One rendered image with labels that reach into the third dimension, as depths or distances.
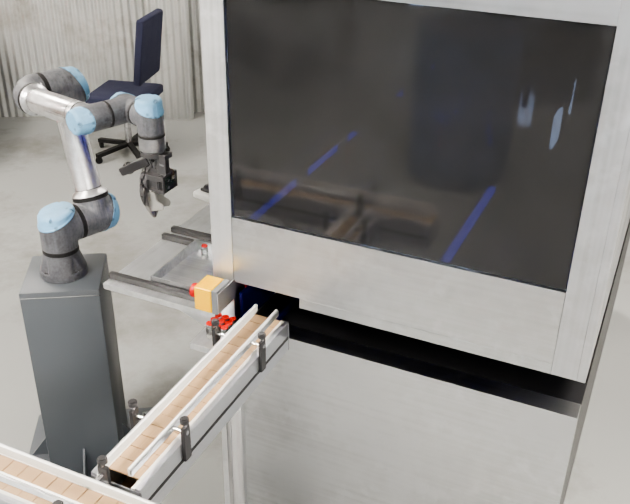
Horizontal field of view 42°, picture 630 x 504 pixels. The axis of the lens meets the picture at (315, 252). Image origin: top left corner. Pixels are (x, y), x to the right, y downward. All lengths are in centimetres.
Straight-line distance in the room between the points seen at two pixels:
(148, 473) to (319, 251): 69
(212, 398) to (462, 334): 62
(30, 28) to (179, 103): 119
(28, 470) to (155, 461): 26
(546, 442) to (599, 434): 133
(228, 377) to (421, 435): 56
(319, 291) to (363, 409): 37
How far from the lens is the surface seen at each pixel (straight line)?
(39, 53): 659
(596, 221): 182
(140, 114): 230
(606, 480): 329
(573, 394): 220
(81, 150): 273
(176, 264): 260
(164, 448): 185
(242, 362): 208
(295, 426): 242
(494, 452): 222
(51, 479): 183
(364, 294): 207
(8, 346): 394
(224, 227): 217
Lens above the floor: 216
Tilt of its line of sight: 29 degrees down
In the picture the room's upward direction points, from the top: 1 degrees clockwise
